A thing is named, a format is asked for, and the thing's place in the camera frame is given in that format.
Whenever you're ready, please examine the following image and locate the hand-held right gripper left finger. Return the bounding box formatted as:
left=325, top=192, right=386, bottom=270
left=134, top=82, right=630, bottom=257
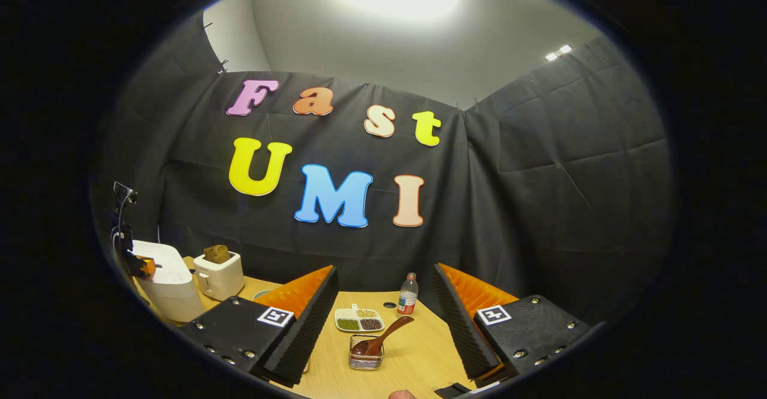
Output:
left=180, top=265, right=339, bottom=388

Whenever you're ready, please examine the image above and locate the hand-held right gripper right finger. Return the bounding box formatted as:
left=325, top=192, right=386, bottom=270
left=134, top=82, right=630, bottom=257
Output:
left=433, top=262, right=591, bottom=388

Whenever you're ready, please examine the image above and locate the white rice cooker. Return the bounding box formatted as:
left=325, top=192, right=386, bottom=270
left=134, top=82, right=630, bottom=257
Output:
left=131, top=240, right=206, bottom=323

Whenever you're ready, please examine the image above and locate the metal wire chopstick holder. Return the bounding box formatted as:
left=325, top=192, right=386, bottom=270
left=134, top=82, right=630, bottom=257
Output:
left=349, top=334, right=385, bottom=371

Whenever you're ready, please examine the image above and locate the brown wooden spoon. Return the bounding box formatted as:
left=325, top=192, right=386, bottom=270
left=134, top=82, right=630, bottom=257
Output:
left=352, top=316, right=415, bottom=356

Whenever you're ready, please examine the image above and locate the white divided bean dish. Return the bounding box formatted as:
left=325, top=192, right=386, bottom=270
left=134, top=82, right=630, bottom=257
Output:
left=334, top=304, right=385, bottom=333

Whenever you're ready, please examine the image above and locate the clear plastic water bottle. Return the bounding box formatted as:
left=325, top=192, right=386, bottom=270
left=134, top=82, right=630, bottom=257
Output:
left=397, top=273, right=419, bottom=316

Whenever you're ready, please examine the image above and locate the white toaster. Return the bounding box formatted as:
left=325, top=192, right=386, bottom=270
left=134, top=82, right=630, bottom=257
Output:
left=193, top=251, right=245, bottom=301

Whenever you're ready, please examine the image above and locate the black backdrop cloth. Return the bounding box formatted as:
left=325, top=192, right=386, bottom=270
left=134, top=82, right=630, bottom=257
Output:
left=90, top=13, right=675, bottom=328

